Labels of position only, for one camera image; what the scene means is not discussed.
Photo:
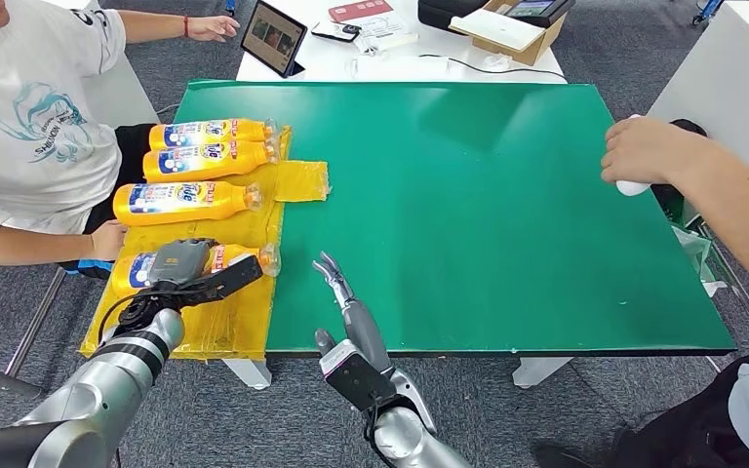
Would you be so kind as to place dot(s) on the white rounded device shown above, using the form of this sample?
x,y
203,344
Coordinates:
x,y
631,188

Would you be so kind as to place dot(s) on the black backpack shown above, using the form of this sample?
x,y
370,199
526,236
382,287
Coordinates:
x,y
668,194

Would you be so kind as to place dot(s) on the white table leg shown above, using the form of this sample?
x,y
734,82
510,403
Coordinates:
x,y
250,373
536,371

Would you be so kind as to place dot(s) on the green table board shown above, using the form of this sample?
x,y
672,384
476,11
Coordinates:
x,y
510,194

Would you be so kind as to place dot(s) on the metal table frame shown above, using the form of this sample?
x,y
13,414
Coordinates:
x,y
739,291

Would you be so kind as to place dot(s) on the black device with screen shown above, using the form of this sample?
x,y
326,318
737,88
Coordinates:
x,y
537,8

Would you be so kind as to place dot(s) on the clear plastic packet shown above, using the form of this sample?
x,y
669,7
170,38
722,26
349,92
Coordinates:
x,y
384,33

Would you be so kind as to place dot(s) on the red booklet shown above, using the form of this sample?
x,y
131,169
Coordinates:
x,y
360,9

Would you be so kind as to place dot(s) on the black phone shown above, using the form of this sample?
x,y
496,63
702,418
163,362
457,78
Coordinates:
x,y
332,31

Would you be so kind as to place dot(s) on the grey metal tube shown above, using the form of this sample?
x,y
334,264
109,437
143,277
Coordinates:
x,y
0,380

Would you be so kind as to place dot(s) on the yellow taped cardboard sheet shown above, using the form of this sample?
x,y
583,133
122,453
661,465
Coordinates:
x,y
232,310

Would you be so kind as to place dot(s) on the orange detergent bottle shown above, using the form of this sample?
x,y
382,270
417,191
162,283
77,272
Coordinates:
x,y
126,274
245,160
219,200
248,131

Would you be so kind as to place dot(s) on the brown cardboard box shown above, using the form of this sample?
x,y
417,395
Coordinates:
x,y
539,45

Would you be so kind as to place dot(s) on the clear plastic bag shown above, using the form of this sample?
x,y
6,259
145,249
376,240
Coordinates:
x,y
694,257

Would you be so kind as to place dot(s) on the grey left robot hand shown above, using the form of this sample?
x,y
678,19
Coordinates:
x,y
177,261

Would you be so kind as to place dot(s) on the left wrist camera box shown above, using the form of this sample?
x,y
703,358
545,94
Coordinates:
x,y
232,279

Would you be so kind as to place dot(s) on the white table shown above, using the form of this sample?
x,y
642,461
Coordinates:
x,y
319,63

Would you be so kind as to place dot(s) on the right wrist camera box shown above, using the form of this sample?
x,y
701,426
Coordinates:
x,y
355,378

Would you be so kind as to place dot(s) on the black tablet on stand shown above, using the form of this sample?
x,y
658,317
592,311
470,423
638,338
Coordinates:
x,y
274,37

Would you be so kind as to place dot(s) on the person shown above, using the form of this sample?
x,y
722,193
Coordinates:
x,y
646,152
32,142

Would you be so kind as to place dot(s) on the black case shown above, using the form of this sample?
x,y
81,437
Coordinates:
x,y
447,13

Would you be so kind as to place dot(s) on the metal-legged stool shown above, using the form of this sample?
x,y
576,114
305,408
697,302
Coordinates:
x,y
33,323

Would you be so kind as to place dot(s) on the white sheet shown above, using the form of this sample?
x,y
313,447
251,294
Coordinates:
x,y
496,30

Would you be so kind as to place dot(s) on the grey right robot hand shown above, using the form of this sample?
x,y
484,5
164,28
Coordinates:
x,y
365,329

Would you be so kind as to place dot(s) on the blue metal frame foot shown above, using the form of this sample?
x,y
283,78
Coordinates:
x,y
230,5
708,8

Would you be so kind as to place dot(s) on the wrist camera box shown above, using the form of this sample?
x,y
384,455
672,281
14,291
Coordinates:
x,y
232,279
355,378

